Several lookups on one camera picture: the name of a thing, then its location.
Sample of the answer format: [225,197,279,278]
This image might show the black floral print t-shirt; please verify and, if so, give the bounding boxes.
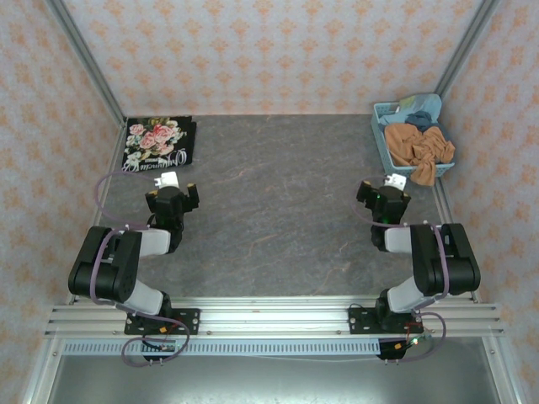
[121,115,199,173]

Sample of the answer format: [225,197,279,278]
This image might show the orange t-shirt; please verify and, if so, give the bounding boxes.
[383,123,456,187]

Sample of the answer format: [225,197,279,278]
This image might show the blue plastic basket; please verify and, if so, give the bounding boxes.
[371,102,456,180]

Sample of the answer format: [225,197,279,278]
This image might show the dark blue t-shirt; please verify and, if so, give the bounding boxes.
[404,109,439,132]

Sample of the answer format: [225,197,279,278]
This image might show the light blue patterned t-shirt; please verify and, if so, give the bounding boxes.
[393,93,450,140]

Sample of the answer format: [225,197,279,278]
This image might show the small circuit board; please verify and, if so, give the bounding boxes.
[142,339,180,354]
[403,331,435,349]

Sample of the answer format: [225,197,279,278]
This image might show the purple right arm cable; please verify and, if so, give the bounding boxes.
[357,180,449,364]

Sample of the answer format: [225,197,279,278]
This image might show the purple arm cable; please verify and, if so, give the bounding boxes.
[91,169,192,368]
[357,180,449,364]

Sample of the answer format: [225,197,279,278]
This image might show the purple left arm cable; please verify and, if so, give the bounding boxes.
[91,169,192,368]

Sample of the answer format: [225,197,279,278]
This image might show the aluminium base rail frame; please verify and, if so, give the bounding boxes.
[44,295,505,338]

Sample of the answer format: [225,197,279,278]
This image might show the aluminium corner post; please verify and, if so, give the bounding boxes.
[45,0,128,127]
[435,0,502,97]

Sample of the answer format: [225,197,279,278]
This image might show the slotted grey cable duct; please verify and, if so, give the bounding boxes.
[62,338,382,358]

